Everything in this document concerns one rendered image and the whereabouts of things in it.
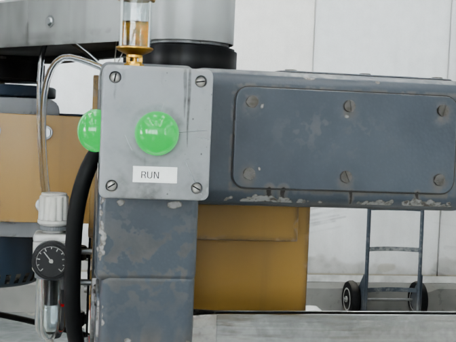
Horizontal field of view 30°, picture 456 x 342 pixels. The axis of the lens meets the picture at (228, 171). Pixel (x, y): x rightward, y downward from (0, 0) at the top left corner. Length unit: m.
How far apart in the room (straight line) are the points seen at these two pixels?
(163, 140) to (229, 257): 0.39
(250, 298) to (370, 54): 5.24
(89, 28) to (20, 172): 0.24
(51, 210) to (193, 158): 0.28
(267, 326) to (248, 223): 0.12
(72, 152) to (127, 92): 0.43
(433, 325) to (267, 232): 0.19
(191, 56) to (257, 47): 5.19
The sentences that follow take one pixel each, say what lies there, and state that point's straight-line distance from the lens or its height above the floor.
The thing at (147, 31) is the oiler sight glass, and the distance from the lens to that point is 0.66.
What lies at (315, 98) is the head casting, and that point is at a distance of 0.65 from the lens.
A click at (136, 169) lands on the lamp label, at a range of 0.58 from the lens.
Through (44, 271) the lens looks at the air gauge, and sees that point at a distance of 0.83.
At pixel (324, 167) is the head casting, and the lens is 0.65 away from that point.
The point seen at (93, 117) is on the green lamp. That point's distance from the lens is 0.59.
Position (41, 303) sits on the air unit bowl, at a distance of 0.86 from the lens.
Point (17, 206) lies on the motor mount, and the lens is 1.01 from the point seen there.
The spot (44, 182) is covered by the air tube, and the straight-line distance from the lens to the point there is 0.86.
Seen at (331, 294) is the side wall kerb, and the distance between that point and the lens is 6.12.
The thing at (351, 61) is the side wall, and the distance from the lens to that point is 6.09.
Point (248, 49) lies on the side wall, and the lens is 5.92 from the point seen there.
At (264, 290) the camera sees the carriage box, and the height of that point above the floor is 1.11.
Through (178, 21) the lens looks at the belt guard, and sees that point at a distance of 0.75.
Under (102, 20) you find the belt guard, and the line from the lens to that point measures 0.82.
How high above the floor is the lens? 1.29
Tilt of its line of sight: 3 degrees down
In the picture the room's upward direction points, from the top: 2 degrees clockwise
